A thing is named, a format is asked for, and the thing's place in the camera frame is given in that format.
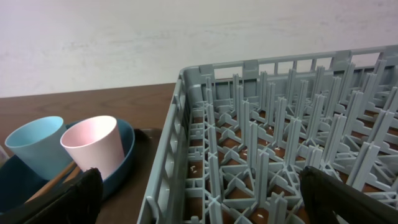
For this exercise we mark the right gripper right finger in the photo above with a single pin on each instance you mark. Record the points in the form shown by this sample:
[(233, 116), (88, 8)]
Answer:
[(325, 198)]

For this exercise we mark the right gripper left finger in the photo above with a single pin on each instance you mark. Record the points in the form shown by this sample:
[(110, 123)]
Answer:
[(76, 201)]

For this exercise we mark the grey dishwasher rack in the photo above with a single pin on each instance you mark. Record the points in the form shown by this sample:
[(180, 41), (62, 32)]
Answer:
[(238, 135)]

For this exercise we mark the right wooden chopstick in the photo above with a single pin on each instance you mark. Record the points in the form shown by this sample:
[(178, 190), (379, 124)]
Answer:
[(72, 174)]

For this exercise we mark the wooden chopstick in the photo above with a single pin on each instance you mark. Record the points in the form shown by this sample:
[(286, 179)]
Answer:
[(50, 184), (72, 174)]

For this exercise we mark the left wooden chopstick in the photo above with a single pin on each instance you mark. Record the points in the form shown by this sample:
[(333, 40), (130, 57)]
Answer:
[(50, 184)]

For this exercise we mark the brown serving tray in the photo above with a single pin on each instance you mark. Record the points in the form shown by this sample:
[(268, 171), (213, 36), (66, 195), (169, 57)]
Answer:
[(124, 205)]

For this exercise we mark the dark blue plate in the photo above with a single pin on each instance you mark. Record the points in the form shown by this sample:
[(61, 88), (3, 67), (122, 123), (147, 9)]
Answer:
[(19, 182)]

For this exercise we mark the pink cup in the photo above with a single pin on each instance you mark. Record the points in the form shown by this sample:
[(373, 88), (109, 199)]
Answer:
[(95, 143)]

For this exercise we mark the light blue cup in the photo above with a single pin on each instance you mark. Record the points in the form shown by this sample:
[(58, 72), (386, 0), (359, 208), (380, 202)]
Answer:
[(37, 144)]

